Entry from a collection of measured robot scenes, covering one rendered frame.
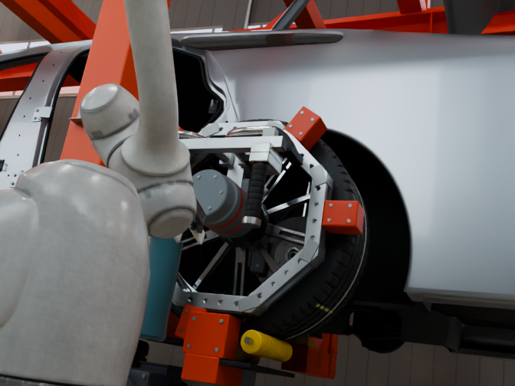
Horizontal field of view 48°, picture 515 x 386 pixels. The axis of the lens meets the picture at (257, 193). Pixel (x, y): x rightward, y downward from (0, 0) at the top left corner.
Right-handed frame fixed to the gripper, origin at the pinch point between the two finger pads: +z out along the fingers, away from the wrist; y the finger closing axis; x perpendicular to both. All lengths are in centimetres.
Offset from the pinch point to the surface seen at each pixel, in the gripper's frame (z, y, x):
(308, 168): 20.8, -17.7, -33.6
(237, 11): 337, 215, -520
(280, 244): 73, 3, -39
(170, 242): 18.8, 13.7, -7.0
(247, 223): 5.6, -11.1, -6.2
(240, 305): 31.5, -4.3, 2.9
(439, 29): 204, -39, -307
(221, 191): 11.1, 0.2, -18.2
